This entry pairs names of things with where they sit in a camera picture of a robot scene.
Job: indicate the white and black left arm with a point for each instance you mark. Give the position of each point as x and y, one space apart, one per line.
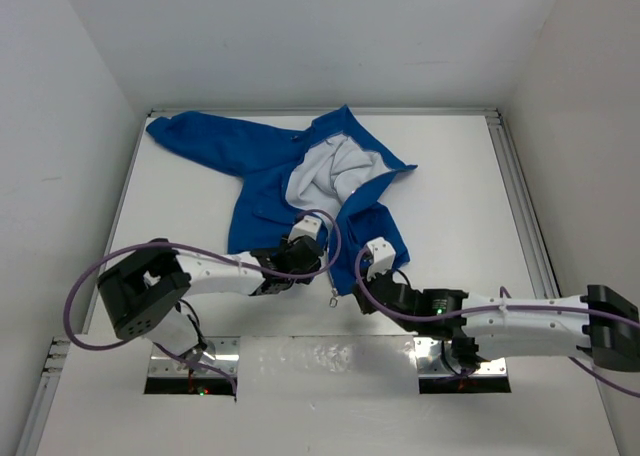
142 292

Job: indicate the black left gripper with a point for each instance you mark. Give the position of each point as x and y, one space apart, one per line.
303 279

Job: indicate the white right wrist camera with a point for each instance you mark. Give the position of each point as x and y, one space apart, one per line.
382 255

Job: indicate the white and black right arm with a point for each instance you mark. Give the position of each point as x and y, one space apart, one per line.
600 326

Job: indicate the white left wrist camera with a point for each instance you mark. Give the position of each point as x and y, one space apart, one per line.
308 226

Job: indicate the blue zip-up jacket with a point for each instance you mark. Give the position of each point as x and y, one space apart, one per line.
335 165

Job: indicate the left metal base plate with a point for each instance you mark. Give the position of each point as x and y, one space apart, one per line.
219 358

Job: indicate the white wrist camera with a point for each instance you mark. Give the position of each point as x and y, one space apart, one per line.
308 226
382 255

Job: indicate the aluminium frame rail back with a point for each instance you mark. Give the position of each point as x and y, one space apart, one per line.
316 111

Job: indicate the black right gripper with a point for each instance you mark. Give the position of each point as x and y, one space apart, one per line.
363 307

